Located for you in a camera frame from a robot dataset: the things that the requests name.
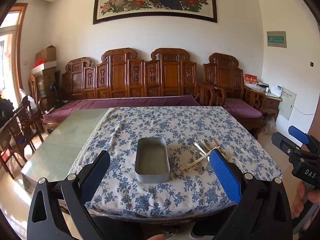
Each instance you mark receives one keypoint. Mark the white device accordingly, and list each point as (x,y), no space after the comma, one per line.
(276,90)

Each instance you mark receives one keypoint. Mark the black bag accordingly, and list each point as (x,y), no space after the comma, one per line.
(6,112)

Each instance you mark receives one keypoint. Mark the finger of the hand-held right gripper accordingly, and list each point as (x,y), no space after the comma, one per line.
(297,133)
(282,142)

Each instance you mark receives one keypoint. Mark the wooden side table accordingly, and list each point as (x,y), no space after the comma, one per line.
(271,102)

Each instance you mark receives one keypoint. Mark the blue floral tablecloth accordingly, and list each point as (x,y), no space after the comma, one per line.
(150,120)

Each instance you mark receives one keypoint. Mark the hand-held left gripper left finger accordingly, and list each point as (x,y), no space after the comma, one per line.
(96,172)

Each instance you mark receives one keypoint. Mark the carved wooden sofa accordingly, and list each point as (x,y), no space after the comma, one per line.
(170,75)

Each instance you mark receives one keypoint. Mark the grey fluffy bundle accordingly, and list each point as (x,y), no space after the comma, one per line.
(268,125)

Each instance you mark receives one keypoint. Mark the red gift box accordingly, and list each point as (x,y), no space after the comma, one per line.
(250,80)

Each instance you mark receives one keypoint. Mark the white leaning panel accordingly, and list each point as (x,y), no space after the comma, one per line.
(287,103)

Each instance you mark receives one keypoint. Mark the carved wooden armchair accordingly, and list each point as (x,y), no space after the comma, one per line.
(225,75)

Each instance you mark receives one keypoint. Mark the wooden chopstick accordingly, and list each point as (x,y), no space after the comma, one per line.
(197,160)
(206,145)

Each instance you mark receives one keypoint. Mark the white plastic bag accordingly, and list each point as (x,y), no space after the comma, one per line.
(28,100)

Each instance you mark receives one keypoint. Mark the cardboard boxes stack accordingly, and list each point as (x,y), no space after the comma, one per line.
(47,85)

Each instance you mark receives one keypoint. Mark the white flat box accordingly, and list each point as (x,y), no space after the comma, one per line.
(45,67)

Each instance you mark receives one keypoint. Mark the metal spoon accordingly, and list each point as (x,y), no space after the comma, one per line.
(200,149)

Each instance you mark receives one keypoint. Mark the grey wall electrical panel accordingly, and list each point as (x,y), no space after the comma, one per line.
(276,39)

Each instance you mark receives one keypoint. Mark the dark wooden dining chair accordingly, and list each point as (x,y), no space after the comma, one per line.
(22,127)

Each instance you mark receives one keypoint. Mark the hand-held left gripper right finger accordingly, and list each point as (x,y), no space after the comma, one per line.
(225,175)

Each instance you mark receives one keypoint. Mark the person's right hand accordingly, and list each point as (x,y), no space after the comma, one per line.
(301,200)

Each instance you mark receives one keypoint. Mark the brown cardboard box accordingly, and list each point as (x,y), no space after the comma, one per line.
(46,53)

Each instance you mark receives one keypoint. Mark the purple armchair cushion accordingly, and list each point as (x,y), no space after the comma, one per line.
(242,107)

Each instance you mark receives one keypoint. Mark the person's left hand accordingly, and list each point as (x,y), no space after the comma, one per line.
(152,237)

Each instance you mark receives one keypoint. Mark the wooden door frame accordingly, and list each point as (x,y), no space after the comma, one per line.
(20,55)

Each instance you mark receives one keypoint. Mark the long purple sofa cushion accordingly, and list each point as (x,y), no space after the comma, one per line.
(125,102)

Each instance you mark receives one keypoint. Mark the rectangular metal tray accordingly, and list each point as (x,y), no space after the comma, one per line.
(151,160)

